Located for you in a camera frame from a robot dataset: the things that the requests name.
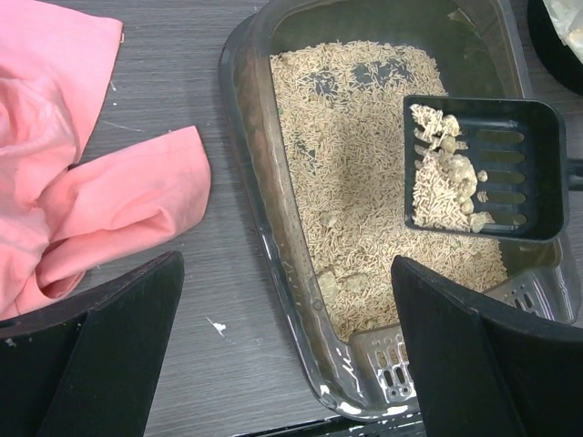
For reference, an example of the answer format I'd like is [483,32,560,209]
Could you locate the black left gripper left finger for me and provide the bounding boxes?
[1,251,185,436]

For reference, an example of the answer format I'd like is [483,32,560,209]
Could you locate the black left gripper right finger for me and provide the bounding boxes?
[391,256,582,436]

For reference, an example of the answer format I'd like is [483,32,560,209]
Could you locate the beige litter clump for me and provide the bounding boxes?
[409,104,494,233]

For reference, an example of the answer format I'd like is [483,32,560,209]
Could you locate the black slotted litter scoop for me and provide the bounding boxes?
[404,95,582,243]

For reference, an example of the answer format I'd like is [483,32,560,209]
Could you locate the grey plastic litter box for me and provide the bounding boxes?
[217,0,583,422]

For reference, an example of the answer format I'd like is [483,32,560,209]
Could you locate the beige cat litter pellets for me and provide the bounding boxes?
[271,41,507,340]

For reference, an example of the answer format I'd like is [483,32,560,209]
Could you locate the pink cloth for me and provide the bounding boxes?
[1,1,210,319]

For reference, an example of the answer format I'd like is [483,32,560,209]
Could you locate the black trash bin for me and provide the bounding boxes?
[527,0,582,96]

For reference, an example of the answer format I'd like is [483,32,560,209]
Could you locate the translucent white bin liner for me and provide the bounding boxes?
[543,0,583,61]

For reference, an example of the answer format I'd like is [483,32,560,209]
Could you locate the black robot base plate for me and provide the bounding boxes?
[249,412,426,437]

